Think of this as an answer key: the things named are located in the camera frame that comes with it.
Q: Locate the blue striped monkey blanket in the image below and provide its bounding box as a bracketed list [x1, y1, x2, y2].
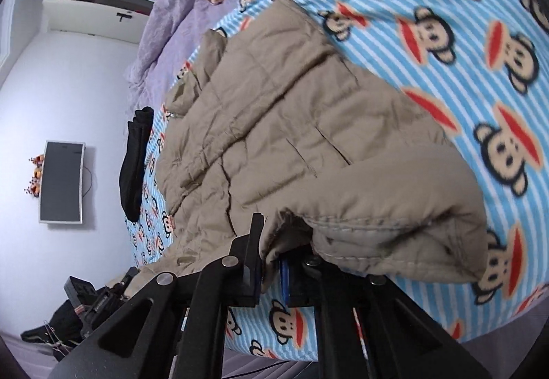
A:
[128, 0, 548, 359]

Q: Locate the beige puffer jacket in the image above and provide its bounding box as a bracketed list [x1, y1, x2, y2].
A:
[129, 0, 488, 292]

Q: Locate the black folded garment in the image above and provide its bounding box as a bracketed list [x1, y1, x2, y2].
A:
[119, 106, 154, 223]

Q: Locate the purple bed cover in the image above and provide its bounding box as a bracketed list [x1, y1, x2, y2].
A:
[125, 0, 238, 116]

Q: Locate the white door with handle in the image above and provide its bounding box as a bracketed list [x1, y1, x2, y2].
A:
[43, 0, 153, 44]

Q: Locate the wall mounted television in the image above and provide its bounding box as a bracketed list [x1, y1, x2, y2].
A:
[39, 141, 85, 225]

